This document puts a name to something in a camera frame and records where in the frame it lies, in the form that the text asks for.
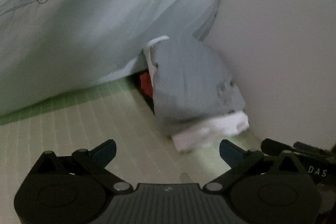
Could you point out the pale blue printed bedsheet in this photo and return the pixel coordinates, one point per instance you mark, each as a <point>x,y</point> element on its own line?
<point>49,47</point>

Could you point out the green grid cutting mat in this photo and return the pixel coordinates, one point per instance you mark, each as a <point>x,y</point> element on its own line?
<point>87,118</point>

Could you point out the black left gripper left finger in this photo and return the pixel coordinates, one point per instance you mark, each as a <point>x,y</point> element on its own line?
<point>90,164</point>

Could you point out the red cloth item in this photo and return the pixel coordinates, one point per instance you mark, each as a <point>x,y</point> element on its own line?
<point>146,86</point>

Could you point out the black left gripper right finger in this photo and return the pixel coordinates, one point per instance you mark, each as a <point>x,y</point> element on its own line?
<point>247,167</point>

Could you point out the white folded shirt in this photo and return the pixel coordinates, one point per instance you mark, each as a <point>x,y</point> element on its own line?
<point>187,136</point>

